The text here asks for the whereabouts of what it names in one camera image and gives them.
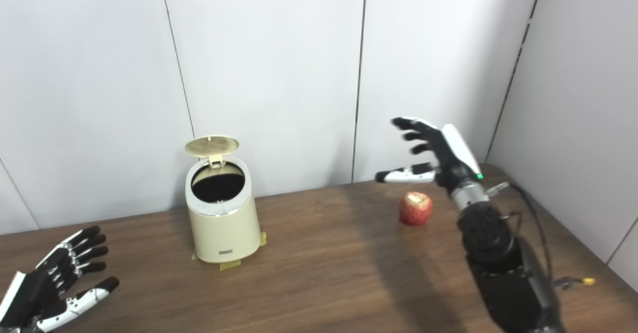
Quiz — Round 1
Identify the yellow tipped black cable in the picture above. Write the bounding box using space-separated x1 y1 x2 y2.
553 276 596 289

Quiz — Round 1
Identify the cream-colored round bin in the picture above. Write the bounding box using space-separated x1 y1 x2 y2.
185 156 262 264

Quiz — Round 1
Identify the red apple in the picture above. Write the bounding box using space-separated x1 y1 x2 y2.
399 191 434 226

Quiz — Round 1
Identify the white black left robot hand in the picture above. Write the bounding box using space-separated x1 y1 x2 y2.
0 226 120 333

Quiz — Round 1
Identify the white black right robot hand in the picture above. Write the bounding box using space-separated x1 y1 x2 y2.
375 117 484 194

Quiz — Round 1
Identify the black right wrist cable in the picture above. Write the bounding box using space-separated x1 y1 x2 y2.
486 181 555 284

